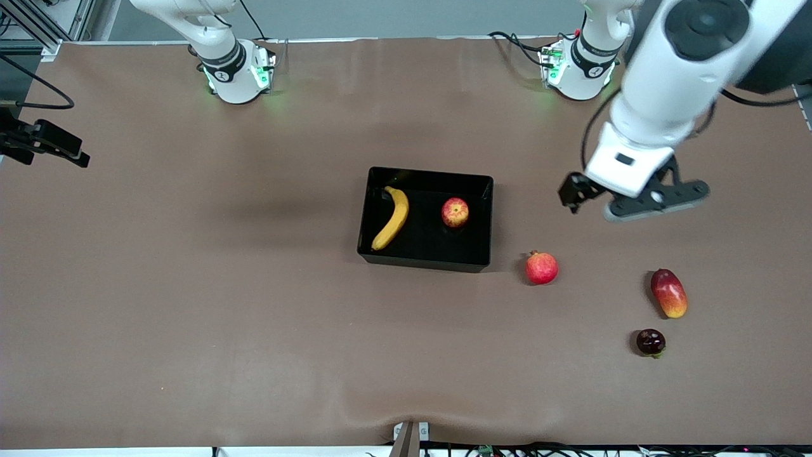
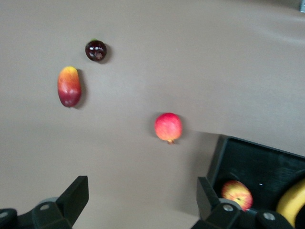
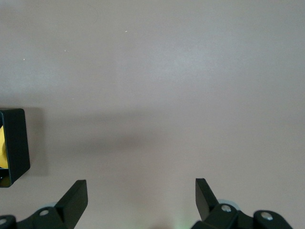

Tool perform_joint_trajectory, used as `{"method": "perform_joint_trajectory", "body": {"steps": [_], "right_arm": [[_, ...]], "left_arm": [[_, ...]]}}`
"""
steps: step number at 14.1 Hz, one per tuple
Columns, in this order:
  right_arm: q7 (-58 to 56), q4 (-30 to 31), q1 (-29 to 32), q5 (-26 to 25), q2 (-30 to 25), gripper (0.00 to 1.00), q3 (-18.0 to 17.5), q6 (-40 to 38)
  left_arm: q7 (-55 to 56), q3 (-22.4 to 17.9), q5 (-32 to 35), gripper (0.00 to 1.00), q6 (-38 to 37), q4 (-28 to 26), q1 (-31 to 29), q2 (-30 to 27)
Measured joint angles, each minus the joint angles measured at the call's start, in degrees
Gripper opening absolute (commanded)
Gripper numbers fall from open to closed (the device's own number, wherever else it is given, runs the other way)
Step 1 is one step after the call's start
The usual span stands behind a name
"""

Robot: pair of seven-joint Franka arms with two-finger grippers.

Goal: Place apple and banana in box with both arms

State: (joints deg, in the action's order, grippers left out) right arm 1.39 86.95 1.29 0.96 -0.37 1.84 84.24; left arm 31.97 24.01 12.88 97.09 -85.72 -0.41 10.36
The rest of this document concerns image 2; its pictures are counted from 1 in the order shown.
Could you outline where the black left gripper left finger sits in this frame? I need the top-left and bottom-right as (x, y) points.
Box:
(32, 176), (89, 229)

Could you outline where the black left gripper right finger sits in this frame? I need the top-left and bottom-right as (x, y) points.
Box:
(190, 176), (241, 229)

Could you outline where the red yellow apple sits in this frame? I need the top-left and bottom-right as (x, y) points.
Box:
(221, 180), (254, 212)

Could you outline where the black plastic box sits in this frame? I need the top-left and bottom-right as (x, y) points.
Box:
(207, 135), (305, 229)

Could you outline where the yellow banana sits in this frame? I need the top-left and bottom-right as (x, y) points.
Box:
(275, 178), (305, 229)

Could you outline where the red pomegranate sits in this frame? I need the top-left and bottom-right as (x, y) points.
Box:
(154, 112), (183, 145)

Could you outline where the red yellow mango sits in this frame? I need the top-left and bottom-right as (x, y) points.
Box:
(57, 66), (82, 108)

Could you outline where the brown table cloth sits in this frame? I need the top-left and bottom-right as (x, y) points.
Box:
(0, 0), (305, 229)

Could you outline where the dark purple mangosteen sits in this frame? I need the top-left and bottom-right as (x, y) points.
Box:
(85, 38), (107, 62)

